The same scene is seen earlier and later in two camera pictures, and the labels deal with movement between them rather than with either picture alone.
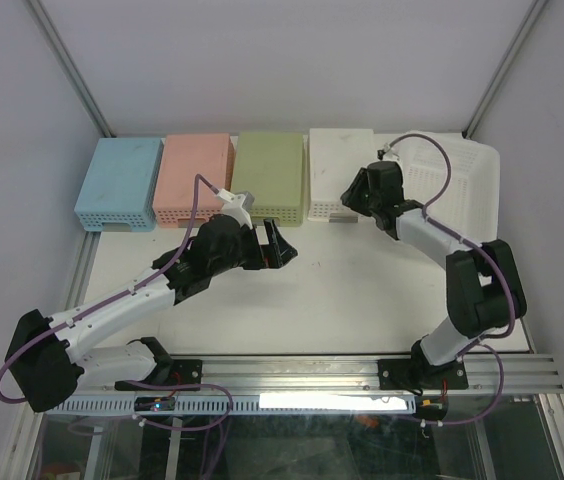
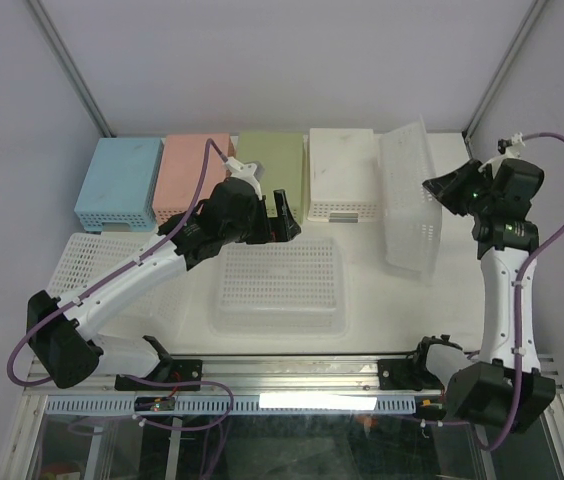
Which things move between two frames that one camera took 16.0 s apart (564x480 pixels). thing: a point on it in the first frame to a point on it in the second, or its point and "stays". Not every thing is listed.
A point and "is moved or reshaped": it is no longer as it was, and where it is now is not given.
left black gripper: (277, 253) to (280, 229)
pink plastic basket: (183, 157) stays
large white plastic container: (453, 176) is moved or reshaped
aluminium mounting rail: (516, 374) stays
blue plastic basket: (122, 185) stays
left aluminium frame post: (71, 68) stays
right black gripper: (350, 195) to (445, 187)
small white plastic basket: (332, 160) stays
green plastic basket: (270, 167) stays
